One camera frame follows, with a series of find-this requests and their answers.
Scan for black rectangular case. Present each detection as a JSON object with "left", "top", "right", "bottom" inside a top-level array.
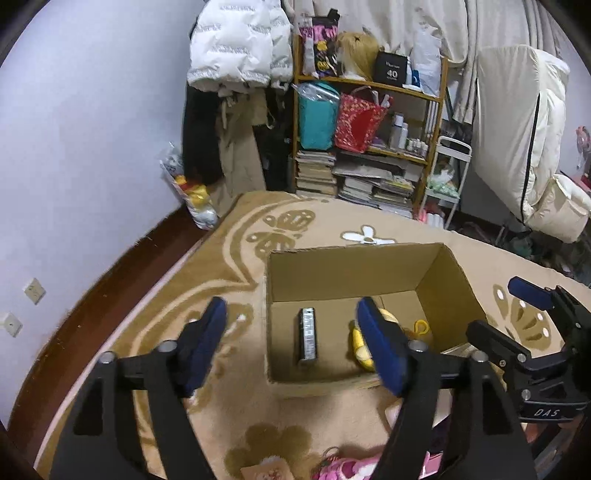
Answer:
[{"left": 295, "top": 308, "right": 319, "bottom": 365}]

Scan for brown cardboard box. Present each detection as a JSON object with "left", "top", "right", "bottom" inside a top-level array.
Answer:
[{"left": 263, "top": 242, "right": 490, "bottom": 400}]

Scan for black hanging garment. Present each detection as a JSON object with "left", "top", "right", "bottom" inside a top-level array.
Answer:
[{"left": 252, "top": 88, "right": 296, "bottom": 192}]

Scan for white wall socket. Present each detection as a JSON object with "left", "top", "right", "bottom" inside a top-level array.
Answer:
[
  {"left": 0, "top": 312, "right": 23, "bottom": 337},
  {"left": 24, "top": 277, "right": 47, "bottom": 305}
]

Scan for white plastic bag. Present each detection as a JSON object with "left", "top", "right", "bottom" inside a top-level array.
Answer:
[{"left": 409, "top": 28, "right": 444, "bottom": 97}]

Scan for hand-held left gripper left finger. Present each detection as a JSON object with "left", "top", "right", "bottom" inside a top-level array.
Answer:
[{"left": 48, "top": 296, "right": 228, "bottom": 480}]

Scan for pink patterned toy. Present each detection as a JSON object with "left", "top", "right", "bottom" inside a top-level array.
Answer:
[{"left": 311, "top": 450, "right": 444, "bottom": 480}]

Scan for beige hanging coat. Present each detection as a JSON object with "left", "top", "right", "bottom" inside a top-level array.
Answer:
[{"left": 215, "top": 90, "right": 269, "bottom": 213}]

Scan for cream curtain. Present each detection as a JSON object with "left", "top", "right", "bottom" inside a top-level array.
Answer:
[{"left": 281, "top": 0, "right": 573, "bottom": 125}]

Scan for white puffer jacket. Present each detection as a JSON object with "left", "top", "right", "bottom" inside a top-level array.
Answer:
[{"left": 187, "top": 0, "right": 296, "bottom": 95}]

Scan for pale green packets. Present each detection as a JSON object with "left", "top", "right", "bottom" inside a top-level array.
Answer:
[{"left": 427, "top": 173, "right": 461, "bottom": 199}]

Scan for blond wig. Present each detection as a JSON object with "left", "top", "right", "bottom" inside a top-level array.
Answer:
[{"left": 335, "top": 31, "right": 384, "bottom": 81}]

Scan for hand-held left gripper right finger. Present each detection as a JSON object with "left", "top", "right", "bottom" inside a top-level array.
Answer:
[{"left": 355, "top": 296, "right": 539, "bottom": 480}]

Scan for white metal cart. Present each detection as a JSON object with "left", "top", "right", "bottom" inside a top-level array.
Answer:
[{"left": 422, "top": 135, "right": 472, "bottom": 229}]

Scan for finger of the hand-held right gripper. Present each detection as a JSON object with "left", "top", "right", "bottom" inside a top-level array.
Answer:
[
  {"left": 465, "top": 320, "right": 534, "bottom": 370},
  {"left": 508, "top": 276, "right": 591, "bottom": 352}
]

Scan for black cardboard box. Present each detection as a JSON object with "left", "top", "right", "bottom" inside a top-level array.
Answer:
[{"left": 373, "top": 50, "right": 409, "bottom": 86}]

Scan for teal storage bag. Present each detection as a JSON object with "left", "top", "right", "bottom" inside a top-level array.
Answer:
[{"left": 295, "top": 83, "right": 342, "bottom": 151}]

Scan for wooden shelf rack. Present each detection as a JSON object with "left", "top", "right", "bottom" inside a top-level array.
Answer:
[{"left": 291, "top": 32, "right": 451, "bottom": 213}]

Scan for white tall bottles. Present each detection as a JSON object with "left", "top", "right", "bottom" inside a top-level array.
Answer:
[{"left": 390, "top": 113, "right": 409, "bottom": 149}]

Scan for pink figure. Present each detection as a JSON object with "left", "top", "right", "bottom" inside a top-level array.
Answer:
[{"left": 575, "top": 124, "right": 591, "bottom": 162}]

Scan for neat stack of books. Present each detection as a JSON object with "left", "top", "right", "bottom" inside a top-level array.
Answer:
[{"left": 294, "top": 150, "right": 339, "bottom": 197}]

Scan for beige paper card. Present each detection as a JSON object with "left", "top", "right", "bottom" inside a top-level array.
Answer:
[{"left": 240, "top": 457, "right": 296, "bottom": 480}]

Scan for red patterned gift bag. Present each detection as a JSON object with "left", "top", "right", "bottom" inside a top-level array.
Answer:
[{"left": 333, "top": 88, "right": 393, "bottom": 154}]

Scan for messy pile of books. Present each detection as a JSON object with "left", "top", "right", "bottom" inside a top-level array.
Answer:
[{"left": 332, "top": 152, "right": 428, "bottom": 217}]

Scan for pink black printed bag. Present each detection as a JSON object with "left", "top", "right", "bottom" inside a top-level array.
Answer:
[{"left": 298, "top": 16, "right": 342, "bottom": 79}]

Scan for beige flower patterned rug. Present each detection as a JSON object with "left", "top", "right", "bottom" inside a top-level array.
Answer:
[{"left": 34, "top": 191, "right": 591, "bottom": 480}]

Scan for yellow plush toy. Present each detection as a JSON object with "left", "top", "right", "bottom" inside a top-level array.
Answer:
[{"left": 348, "top": 300, "right": 432, "bottom": 371}]

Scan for dark clothes pile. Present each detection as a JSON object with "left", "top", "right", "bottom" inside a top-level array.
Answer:
[{"left": 462, "top": 222, "right": 591, "bottom": 280}]

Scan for clear bag of toys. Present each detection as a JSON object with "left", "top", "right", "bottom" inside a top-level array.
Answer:
[{"left": 159, "top": 143, "right": 220, "bottom": 230}]

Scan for black hanging coat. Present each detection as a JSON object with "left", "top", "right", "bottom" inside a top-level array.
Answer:
[{"left": 182, "top": 85, "right": 222, "bottom": 185}]

